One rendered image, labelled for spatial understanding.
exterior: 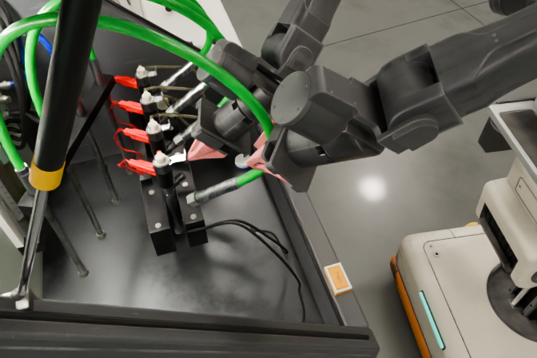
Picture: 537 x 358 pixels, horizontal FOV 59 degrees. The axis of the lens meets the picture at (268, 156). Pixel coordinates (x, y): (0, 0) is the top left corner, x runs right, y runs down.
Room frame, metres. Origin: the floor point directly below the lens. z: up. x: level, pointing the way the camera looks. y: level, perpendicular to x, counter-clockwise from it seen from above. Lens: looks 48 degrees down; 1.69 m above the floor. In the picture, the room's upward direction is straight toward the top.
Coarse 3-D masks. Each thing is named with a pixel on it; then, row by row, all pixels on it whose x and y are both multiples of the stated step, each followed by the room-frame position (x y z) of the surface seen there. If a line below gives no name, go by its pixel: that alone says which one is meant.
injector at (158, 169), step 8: (168, 160) 0.52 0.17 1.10; (160, 168) 0.50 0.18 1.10; (168, 168) 0.51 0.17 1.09; (160, 176) 0.50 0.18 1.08; (168, 176) 0.51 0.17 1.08; (176, 176) 0.53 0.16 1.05; (184, 176) 0.52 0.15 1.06; (160, 184) 0.51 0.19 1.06; (168, 184) 0.51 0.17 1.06; (176, 184) 0.52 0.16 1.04; (168, 192) 0.51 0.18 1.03; (168, 200) 0.51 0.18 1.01; (176, 200) 0.52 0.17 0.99; (168, 208) 0.51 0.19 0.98; (176, 208) 0.51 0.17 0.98; (176, 216) 0.51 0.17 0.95; (176, 224) 0.51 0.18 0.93; (176, 232) 0.51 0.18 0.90
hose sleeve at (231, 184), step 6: (228, 180) 0.43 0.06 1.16; (234, 180) 0.43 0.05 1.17; (210, 186) 0.44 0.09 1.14; (216, 186) 0.43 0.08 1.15; (222, 186) 0.43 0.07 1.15; (228, 186) 0.42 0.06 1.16; (234, 186) 0.42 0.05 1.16; (240, 186) 0.42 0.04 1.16; (198, 192) 0.44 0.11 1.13; (204, 192) 0.43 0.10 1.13; (210, 192) 0.43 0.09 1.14; (216, 192) 0.42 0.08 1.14; (222, 192) 0.42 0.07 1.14; (228, 192) 0.42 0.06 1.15; (198, 198) 0.43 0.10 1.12; (204, 198) 0.42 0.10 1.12; (210, 198) 0.42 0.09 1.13
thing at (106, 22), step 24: (24, 24) 0.44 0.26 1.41; (48, 24) 0.44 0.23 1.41; (120, 24) 0.43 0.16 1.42; (0, 48) 0.44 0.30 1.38; (168, 48) 0.43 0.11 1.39; (216, 72) 0.42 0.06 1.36; (240, 96) 0.42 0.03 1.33; (0, 120) 0.45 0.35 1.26; (264, 120) 0.42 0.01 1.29; (24, 168) 0.45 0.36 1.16
